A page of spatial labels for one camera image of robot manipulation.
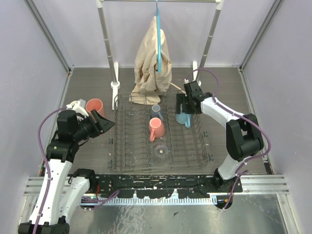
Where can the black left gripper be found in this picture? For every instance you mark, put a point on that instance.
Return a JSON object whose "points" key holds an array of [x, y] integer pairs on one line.
{"points": [[96, 123]]}

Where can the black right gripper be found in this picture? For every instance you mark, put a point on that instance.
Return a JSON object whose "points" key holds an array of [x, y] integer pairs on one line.
{"points": [[181, 99]]}

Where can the light blue mug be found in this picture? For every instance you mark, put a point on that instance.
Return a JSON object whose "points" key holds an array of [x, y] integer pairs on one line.
{"points": [[184, 119]]}

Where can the pink handleless tumbler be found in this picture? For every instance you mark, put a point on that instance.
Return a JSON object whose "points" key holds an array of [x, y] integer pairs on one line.
{"points": [[95, 104]]}

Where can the pink mug with handle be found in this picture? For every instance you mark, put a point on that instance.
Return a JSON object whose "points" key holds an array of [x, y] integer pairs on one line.
{"points": [[156, 129]]}

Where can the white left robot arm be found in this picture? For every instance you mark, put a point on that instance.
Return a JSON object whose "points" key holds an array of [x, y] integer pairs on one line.
{"points": [[54, 208]]}

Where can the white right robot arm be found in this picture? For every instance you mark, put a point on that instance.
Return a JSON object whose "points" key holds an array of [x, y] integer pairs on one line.
{"points": [[243, 137]]}

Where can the grey-blue dotted mug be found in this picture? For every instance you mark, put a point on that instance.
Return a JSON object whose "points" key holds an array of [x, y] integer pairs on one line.
{"points": [[156, 112]]}

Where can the beige cloth garment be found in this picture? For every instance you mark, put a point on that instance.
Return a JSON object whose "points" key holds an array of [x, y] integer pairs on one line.
{"points": [[149, 82]]}

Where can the clear glass cup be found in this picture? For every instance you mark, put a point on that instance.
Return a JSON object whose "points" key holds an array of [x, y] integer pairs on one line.
{"points": [[161, 153]]}

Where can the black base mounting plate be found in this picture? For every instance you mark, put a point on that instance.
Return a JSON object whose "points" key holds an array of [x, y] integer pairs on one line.
{"points": [[157, 186]]}

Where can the blue clothes hanger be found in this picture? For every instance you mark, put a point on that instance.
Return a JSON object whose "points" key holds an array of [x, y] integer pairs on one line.
{"points": [[159, 59]]}

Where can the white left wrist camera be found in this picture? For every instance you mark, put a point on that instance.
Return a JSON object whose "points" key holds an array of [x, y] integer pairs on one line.
{"points": [[79, 107]]}

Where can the grey wire dish rack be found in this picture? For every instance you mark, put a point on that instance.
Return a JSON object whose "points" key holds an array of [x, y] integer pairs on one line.
{"points": [[133, 152]]}

